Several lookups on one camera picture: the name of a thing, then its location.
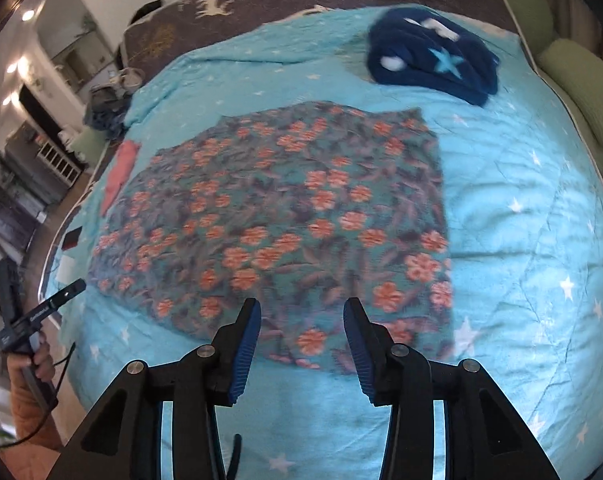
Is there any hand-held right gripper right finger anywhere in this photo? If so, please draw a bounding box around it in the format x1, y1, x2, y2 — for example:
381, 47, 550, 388
342, 297, 562, 480

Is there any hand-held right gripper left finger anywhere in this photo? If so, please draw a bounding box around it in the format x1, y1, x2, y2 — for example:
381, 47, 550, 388
46, 297, 262, 480

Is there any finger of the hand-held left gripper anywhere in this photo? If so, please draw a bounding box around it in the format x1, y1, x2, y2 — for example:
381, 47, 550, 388
41, 280, 87, 315

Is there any floral patterned garment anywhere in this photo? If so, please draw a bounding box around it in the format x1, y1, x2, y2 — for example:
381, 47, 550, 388
87, 101, 455, 373

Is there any person's left forearm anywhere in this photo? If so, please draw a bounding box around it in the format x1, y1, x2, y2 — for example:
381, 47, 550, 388
6, 367, 66, 453

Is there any pile of blue clothes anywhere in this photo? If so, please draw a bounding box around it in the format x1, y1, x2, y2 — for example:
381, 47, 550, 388
84, 85, 132, 138

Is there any person's left hand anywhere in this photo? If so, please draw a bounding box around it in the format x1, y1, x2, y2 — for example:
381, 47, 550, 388
6, 335, 57, 384

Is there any white slatted rack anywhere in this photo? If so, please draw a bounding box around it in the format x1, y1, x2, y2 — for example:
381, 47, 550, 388
38, 141, 80, 187

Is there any red folded garment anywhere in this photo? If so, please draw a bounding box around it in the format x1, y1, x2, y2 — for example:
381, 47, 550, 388
100, 141, 141, 218

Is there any light blue star blanket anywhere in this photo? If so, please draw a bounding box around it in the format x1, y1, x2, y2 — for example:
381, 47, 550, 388
40, 4, 603, 480

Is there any grey white bag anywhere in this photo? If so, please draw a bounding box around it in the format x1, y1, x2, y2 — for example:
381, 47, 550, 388
112, 66, 144, 92

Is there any dark blue star fleece garment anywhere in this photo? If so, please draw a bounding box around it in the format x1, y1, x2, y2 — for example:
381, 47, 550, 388
366, 6, 501, 107

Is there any ribbed green cushion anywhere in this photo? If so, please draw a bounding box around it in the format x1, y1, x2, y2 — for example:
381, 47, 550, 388
536, 37, 603, 151

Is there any black cable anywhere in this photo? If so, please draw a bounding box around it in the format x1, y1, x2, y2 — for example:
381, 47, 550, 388
0, 342, 77, 448

